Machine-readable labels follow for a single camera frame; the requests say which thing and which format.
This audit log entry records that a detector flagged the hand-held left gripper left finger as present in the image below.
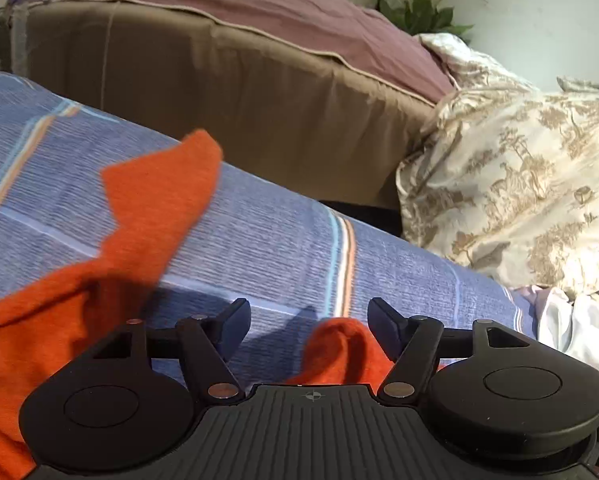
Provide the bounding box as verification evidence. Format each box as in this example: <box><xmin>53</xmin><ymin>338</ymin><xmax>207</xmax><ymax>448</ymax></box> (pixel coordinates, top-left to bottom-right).
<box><xmin>92</xmin><ymin>297</ymin><xmax>252</xmax><ymax>404</ymax></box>

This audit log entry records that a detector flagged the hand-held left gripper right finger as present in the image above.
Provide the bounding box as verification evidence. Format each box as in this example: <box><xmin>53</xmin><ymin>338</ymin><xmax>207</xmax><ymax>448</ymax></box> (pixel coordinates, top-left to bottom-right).
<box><xmin>368</xmin><ymin>297</ymin><xmax>535</xmax><ymax>404</ymax></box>

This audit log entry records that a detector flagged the orange knit garment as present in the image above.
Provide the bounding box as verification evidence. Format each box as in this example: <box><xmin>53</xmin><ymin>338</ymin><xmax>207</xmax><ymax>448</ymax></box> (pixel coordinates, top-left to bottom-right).
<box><xmin>0</xmin><ymin>129</ymin><xmax>396</xmax><ymax>480</ymax></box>

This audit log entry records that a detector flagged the blue plaid bed sheet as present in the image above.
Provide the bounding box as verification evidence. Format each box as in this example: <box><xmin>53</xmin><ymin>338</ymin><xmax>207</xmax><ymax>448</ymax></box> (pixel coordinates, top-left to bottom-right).
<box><xmin>0</xmin><ymin>71</ymin><xmax>539</xmax><ymax>386</ymax></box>

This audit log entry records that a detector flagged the white cloth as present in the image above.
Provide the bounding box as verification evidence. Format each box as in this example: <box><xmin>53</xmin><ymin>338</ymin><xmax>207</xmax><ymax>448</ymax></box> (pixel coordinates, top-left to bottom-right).
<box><xmin>512</xmin><ymin>284</ymin><xmax>599</xmax><ymax>378</ymax></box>

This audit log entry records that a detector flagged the beige toile patterned pillow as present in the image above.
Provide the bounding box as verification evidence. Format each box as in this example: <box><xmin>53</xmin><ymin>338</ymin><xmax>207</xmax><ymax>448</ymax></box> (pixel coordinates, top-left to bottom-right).
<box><xmin>396</xmin><ymin>32</ymin><xmax>599</xmax><ymax>297</ymax></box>

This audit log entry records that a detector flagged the brown skirted bed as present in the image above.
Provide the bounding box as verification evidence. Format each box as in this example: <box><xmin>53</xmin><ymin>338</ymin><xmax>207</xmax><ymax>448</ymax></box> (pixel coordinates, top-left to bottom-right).
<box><xmin>9</xmin><ymin>0</ymin><xmax>439</xmax><ymax>211</ymax></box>

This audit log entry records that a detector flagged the green leafy plant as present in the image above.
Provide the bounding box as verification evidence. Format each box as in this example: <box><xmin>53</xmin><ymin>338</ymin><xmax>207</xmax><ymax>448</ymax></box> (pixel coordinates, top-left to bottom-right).
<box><xmin>378</xmin><ymin>0</ymin><xmax>474</xmax><ymax>45</ymax></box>

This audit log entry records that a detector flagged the mauve blanket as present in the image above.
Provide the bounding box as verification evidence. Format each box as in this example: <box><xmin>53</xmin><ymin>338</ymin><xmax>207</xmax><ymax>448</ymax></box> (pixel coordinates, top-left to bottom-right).
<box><xmin>54</xmin><ymin>0</ymin><xmax>461</xmax><ymax>107</ymax></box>

